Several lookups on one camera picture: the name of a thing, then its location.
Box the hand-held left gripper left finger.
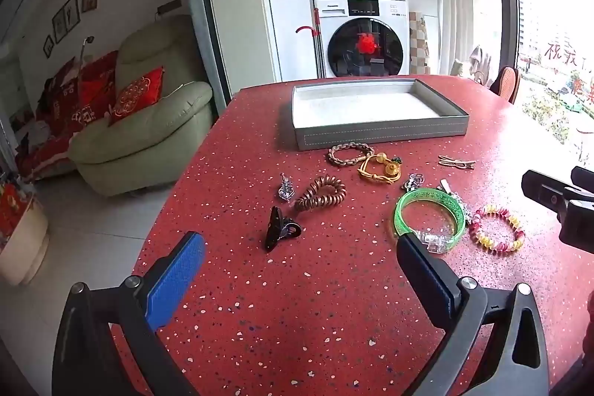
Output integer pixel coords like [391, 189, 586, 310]
[51, 231, 206, 396]

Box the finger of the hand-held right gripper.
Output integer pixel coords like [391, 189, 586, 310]
[571, 166, 594, 195]
[521, 170, 594, 245]

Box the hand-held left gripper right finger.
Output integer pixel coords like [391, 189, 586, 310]
[396, 233, 551, 396]

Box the pink yellow beaded bracelet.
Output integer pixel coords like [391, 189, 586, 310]
[469, 205, 525, 255]

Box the gold bow hair clip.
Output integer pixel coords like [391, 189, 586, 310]
[438, 155, 476, 170]

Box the black claw hair clip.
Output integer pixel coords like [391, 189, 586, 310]
[264, 207, 302, 254]

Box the brown spiral hair tie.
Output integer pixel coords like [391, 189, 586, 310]
[294, 176, 346, 212]

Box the silver crystal hair clip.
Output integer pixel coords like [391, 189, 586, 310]
[277, 173, 298, 201]

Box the braided rope bracelet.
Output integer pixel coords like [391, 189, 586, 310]
[327, 143, 375, 167]

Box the grey jewelry tray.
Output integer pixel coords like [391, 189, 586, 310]
[290, 78, 470, 151]

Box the green translucent bangle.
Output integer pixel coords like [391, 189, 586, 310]
[394, 188, 466, 255]

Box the silver rhinestone clip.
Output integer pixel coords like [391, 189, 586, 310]
[436, 180, 471, 225]

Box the beige cloth bundle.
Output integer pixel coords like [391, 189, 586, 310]
[468, 45, 493, 87]

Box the pale green armchair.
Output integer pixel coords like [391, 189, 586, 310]
[69, 14, 214, 197]

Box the red embroidered cushion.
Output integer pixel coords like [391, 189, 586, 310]
[109, 66, 165, 126]

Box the red printed blanket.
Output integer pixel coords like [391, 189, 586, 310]
[16, 50, 119, 182]

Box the yellow cord pineapple bracelet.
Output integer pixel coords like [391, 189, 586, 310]
[357, 152, 404, 183]

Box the red handled mop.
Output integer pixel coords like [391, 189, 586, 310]
[296, 7, 324, 82]

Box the tall picture frame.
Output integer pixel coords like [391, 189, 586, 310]
[63, 0, 79, 34]
[51, 9, 66, 45]

